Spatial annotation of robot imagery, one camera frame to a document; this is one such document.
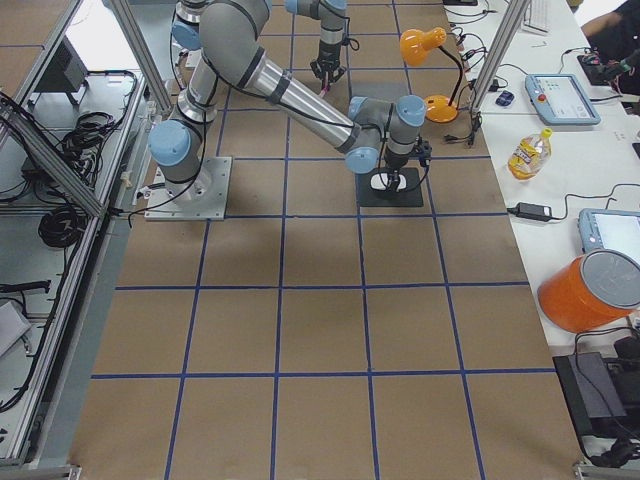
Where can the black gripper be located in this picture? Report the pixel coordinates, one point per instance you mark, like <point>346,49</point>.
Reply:
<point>395,162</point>
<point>328,55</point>

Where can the white computer mouse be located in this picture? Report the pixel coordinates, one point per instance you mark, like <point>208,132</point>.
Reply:
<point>375,183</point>

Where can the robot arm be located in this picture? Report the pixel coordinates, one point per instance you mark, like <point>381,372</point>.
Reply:
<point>379,139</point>
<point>332,16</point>

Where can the black mousepad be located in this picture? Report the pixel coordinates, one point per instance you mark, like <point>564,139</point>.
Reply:
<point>411,197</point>

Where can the silver laptop notebook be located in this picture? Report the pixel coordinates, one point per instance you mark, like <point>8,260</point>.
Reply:
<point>388,91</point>

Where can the orange desk lamp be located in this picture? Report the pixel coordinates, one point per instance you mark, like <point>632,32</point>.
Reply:
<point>416,46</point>

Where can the small blue device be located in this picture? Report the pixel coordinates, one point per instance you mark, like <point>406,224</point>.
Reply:
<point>505,99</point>

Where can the yellow drink bottle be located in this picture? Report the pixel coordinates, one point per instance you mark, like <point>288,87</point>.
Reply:
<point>530,155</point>

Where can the black power adapter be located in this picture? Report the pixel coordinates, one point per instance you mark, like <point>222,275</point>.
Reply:
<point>531,211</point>

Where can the blue teach pendant far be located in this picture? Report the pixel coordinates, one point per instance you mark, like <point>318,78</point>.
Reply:
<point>560,100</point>

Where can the blue teach pendant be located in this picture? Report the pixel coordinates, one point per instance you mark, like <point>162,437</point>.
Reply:
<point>610,229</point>
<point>560,100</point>

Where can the white keyboard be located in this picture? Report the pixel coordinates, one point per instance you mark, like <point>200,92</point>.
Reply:
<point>535,19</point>

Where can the orange bucket with lid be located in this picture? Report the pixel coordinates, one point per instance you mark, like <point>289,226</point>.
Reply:
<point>595,289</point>

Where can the blue teach pendant near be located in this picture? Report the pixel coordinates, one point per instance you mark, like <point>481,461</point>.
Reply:
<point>610,229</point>

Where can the person in dark clothes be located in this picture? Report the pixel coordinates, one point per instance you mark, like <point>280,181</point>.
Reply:
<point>614,36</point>

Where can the black box on desk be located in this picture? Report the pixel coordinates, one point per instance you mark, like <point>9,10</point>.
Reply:
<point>591,397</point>

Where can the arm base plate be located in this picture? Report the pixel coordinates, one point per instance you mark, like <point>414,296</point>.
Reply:
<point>206,199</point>

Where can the aluminium frame post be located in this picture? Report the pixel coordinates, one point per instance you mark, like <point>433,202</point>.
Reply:
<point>500,44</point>

